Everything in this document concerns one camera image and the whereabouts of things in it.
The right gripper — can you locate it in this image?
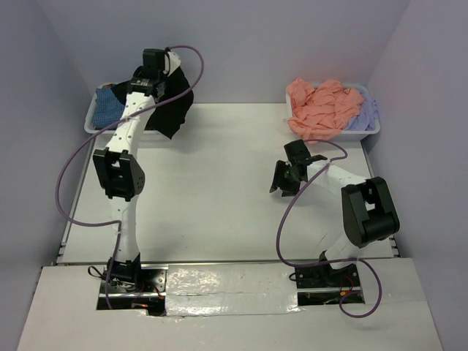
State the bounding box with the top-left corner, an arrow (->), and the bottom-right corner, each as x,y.
270,159 -> 303,197

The black long sleeve shirt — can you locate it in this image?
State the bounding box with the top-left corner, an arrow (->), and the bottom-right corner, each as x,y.
108,67 -> 194,133

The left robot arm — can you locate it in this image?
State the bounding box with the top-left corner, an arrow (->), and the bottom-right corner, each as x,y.
93,48 -> 180,292

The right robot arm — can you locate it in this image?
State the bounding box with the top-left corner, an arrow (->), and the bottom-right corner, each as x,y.
270,140 -> 400,286

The blue checkered folded shirt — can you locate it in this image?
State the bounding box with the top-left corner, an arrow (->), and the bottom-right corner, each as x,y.
91,84 -> 124,129

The left white plastic basket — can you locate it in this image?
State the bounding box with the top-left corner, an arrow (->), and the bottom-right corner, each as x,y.
85,82 -> 177,138

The white plastic basket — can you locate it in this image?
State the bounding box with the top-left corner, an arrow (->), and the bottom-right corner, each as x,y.
85,82 -> 177,138
285,83 -> 380,142

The orange pink shirt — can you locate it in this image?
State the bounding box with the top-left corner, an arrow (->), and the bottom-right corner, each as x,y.
286,78 -> 365,143

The right white plastic basket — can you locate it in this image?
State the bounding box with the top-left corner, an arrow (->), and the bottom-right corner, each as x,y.
285,83 -> 380,142

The lavender shirt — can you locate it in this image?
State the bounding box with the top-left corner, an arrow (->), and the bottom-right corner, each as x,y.
344,92 -> 379,132

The silver foil tape cover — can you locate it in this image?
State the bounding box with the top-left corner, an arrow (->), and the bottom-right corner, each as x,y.
165,263 -> 300,317

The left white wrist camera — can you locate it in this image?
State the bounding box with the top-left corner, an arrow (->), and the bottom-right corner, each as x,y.
164,50 -> 181,76

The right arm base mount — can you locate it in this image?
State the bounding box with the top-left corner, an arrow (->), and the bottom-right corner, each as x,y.
288,262 -> 364,307

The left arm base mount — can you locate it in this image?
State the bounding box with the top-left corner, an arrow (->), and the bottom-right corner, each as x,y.
97,265 -> 168,317

